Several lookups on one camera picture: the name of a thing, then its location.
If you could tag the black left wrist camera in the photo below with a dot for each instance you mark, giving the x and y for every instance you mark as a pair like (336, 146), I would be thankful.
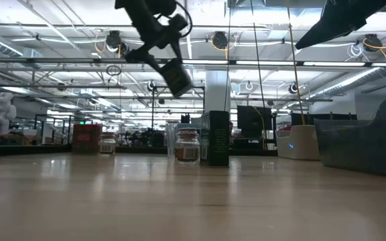
(178, 22)

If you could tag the dark grey plastic bin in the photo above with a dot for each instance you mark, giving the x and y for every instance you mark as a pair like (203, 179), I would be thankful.
(354, 150)

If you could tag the black aluminium table frame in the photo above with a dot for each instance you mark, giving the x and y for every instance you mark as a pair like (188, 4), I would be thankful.
(29, 150)

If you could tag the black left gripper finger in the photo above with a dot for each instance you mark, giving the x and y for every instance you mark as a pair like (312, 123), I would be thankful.
(142, 57)
(178, 50)

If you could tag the black spice tin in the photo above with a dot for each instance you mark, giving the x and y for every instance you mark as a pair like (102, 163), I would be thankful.
(217, 139)
(177, 78)

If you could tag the clear plastic bin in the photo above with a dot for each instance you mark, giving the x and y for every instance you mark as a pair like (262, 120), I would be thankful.
(169, 144)

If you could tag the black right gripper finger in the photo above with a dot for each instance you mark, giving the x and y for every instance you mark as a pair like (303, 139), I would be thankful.
(317, 36)

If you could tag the white robot figure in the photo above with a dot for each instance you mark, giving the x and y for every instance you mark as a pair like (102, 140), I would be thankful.
(2, 112)

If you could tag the grey ventilation duct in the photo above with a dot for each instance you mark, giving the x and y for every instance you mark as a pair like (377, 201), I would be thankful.
(357, 82)

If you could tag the glass spice jar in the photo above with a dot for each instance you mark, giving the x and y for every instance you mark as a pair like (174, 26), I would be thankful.
(107, 144)
(187, 147)

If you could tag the white square column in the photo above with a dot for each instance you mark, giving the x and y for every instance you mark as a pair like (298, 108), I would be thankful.
(217, 90)

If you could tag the long ceiling light bar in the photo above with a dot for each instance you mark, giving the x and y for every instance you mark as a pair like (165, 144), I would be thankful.
(266, 63)

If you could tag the black flat screen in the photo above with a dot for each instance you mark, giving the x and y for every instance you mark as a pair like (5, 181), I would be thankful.
(255, 120)

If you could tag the red spice tin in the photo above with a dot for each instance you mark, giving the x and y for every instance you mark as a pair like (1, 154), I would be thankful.
(86, 139)

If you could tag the white plastic bin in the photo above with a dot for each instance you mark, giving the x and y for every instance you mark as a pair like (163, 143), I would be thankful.
(298, 144)

